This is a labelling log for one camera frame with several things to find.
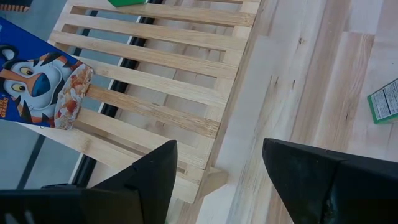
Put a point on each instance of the blue Frosted Flakes cereal box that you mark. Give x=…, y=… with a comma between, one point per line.
x=31, y=77

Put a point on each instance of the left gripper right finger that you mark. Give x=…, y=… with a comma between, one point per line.
x=326, y=186

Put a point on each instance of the green Apple Jacks cereal box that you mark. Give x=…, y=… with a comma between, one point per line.
x=385, y=105
x=127, y=2

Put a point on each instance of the wooden slatted shelf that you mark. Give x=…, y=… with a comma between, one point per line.
x=155, y=56

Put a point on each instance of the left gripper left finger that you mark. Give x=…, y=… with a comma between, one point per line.
x=149, y=186

